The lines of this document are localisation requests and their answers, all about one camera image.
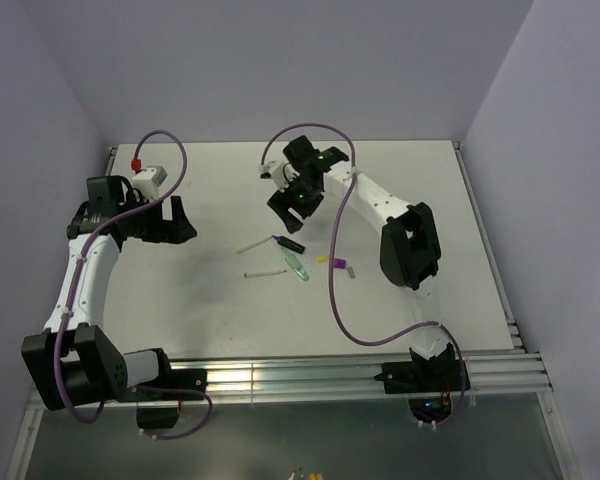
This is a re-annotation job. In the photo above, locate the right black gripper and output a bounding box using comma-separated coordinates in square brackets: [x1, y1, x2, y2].
[268, 173, 324, 235]

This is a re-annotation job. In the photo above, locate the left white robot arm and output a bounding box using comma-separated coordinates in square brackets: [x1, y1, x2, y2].
[21, 175, 197, 411]

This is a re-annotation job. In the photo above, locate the purple cable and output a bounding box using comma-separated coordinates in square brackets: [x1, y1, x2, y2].
[53, 130, 214, 441]
[262, 123, 469, 429]

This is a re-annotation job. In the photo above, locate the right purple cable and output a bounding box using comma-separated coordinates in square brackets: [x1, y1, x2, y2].
[262, 123, 469, 429]

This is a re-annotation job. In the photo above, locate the white grey-tip pen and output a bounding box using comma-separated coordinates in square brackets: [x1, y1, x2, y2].
[243, 269, 287, 279]

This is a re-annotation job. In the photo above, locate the white yellow-tip pen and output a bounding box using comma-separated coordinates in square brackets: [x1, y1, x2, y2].
[235, 236, 272, 255]

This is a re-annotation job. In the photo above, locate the green translucent marker pen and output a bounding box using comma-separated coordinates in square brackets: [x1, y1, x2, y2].
[282, 249, 310, 281]

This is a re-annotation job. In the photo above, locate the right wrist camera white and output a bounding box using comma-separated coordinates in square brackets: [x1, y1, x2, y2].
[258, 160, 289, 191]

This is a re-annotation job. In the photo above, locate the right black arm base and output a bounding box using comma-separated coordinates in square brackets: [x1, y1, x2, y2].
[373, 356, 470, 426]

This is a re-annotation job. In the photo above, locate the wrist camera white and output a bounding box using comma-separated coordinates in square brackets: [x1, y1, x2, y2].
[131, 166, 168, 201]
[258, 160, 289, 191]

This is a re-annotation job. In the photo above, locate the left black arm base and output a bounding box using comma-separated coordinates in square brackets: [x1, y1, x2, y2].
[119, 368, 213, 440]

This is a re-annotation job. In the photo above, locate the black purple marker pen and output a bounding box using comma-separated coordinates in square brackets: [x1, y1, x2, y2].
[273, 236, 306, 254]

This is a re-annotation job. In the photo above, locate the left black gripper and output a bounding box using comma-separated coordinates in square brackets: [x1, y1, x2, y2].
[118, 194, 196, 244]

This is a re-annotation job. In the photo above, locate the aluminium rail frame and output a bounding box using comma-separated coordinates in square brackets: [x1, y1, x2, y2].
[7, 140, 581, 479]

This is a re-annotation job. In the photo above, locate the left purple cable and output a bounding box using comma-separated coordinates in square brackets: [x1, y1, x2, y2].
[53, 130, 214, 441]

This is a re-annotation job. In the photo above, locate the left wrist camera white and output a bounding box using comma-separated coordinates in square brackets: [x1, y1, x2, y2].
[131, 166, 168, 201]

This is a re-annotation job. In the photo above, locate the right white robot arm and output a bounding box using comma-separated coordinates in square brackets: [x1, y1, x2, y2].
[258, 136, 467, 390]

